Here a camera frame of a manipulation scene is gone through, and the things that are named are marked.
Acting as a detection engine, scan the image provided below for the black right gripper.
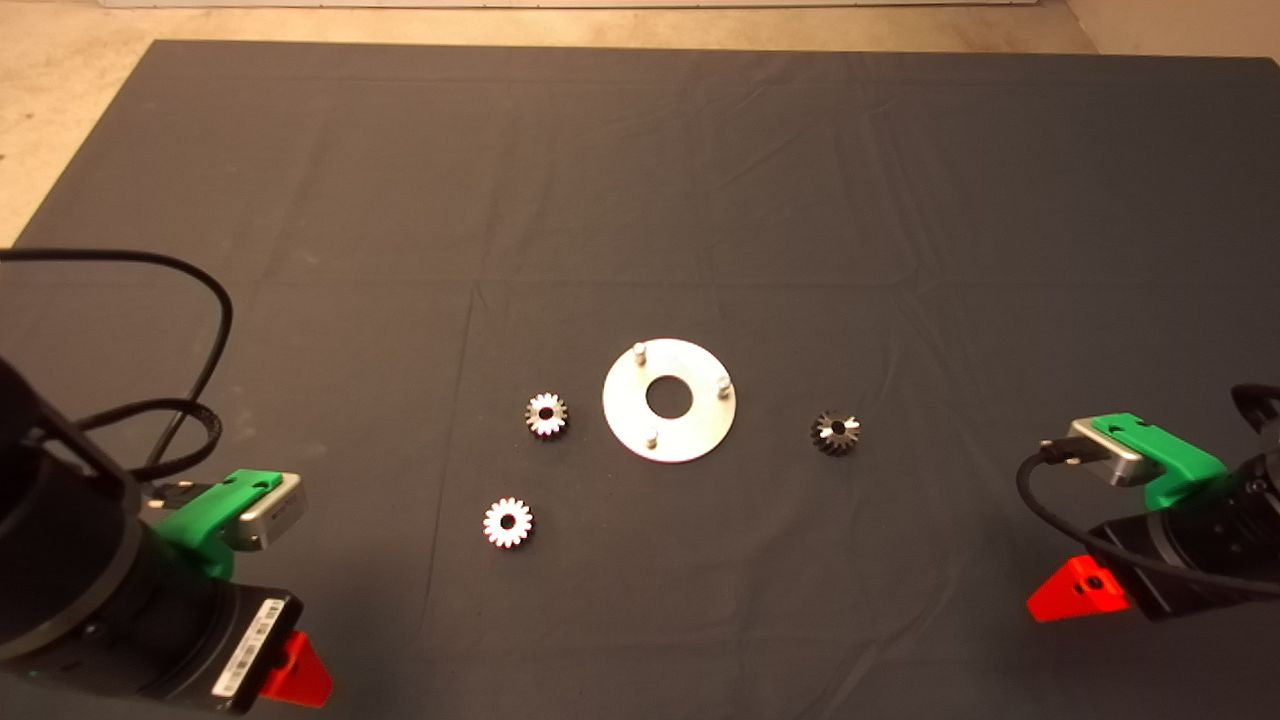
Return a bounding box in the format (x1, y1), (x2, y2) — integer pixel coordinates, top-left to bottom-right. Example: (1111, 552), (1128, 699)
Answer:
(1027, 478), (1280, 623)

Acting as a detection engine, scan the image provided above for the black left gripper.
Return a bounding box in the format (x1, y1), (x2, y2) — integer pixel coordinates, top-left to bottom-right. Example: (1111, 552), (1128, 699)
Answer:
(28, 545), (335, 717)

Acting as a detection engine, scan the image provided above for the small steel planetary gear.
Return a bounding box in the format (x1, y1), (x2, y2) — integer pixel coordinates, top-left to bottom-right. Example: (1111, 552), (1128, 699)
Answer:
(525, 392), (570, 439)
(809, 410), (862, 457)
(483, 497), (535, 550)

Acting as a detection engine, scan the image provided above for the round metal carrier plate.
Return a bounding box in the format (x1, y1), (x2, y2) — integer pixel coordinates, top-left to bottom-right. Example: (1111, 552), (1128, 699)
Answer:
(602, 338), (738, 464)

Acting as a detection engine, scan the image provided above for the dark grey table cloth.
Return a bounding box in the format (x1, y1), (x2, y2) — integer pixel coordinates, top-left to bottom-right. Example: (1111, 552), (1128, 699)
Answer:
(0, 40), (1280, 720)

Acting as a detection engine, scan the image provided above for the thin black right camera cable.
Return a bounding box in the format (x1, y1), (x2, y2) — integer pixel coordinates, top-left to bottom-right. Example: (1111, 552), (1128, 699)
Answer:
(1016, 438), (1280, 601)

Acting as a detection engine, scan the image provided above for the thin black camera cable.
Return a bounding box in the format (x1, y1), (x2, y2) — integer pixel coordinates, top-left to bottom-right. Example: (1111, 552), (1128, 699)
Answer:
(1016, 438), (1280, 601)
(0, 247), (235, 471)

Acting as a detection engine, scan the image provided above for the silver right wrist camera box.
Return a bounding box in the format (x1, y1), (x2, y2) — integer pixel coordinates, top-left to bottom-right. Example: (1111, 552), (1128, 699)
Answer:
(1063, 418), (1167, 488)

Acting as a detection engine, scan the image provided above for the green right camera mount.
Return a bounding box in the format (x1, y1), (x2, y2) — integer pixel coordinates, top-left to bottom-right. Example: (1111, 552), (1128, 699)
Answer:
(1090, 412), (1229, 512)

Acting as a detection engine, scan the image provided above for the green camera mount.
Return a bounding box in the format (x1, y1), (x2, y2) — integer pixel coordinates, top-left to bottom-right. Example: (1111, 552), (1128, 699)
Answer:
(150, 468), (283, 583)
(1090, 412), (1229, 512)

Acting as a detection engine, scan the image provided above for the green left camera mount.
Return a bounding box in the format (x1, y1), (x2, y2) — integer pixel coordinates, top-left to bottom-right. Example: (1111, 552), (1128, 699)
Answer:
(150, 468), (283, 583)

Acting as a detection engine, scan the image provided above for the braided black left arm cable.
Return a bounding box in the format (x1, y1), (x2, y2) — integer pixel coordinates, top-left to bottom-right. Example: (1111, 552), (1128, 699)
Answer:
(72, 398), (224, 483)

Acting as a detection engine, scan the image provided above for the thin black left camera cable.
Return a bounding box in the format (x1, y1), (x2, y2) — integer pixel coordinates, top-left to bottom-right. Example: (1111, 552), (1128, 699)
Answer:
(0, 247), (235, 471)

